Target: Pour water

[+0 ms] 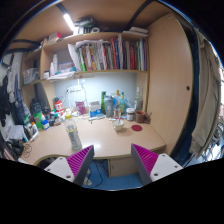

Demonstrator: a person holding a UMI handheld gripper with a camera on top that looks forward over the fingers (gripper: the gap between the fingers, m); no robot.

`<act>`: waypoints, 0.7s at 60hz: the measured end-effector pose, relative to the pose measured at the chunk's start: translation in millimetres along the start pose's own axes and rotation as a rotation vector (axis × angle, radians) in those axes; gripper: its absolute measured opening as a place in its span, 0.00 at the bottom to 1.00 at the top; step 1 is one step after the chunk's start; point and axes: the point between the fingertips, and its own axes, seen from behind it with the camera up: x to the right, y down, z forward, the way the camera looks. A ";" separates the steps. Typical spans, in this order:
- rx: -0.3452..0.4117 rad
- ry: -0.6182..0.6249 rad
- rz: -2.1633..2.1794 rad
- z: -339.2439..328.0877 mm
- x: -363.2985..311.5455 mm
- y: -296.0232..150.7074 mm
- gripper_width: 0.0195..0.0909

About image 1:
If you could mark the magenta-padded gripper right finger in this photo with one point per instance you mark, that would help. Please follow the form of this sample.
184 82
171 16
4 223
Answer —
160 165

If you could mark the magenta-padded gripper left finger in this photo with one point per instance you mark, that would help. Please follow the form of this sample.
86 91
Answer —
63 168

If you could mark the clear bottle with yellow cap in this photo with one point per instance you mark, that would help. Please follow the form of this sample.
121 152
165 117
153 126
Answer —
72 133

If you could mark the flat round red coaster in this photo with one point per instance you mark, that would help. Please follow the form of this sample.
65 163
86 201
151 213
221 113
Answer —
136 128

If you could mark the white bottle with blue label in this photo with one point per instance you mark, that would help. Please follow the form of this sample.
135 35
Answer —
46 124

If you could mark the brown mug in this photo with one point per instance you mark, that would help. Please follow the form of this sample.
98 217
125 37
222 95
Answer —
140 117

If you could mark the green container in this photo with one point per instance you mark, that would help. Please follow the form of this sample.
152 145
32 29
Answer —
38 121

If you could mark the jar with white lid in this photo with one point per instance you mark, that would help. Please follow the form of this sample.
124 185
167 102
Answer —
130 115

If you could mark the red and white canister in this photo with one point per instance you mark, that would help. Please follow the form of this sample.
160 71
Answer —
59 108

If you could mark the light blue hairbrush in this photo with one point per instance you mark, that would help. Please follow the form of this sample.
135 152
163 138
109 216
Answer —
96 117

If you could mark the pink pouch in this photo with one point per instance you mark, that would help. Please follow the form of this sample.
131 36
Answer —
80 108

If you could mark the blue and white box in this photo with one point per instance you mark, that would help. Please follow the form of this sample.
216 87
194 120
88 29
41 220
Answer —
95 109

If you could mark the black bottle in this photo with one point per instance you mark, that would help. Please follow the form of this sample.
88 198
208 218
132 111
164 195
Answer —
35 107

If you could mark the tall clear glass bottle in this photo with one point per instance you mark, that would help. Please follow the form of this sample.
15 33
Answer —
138 101

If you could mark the green-capped slim bottle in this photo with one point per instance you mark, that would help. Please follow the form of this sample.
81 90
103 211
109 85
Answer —
122 105

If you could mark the clear bottle with tan cap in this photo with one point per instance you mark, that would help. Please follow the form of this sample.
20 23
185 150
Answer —
116 101

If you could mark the dark green tall can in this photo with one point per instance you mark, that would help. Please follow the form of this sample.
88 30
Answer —
103 101

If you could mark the beige hanging coat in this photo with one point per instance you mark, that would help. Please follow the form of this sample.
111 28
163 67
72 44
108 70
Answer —
205 100

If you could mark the dark hanging clothes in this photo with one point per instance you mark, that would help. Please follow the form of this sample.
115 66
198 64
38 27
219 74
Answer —
10 96

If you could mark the wooden shelf unit with books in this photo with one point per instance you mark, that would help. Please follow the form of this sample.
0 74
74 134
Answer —
100 55

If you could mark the ceiling light tube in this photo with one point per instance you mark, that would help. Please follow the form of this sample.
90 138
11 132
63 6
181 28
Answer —
69 22

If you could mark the white wall socket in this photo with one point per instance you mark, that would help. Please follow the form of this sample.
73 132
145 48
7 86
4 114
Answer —
74 88

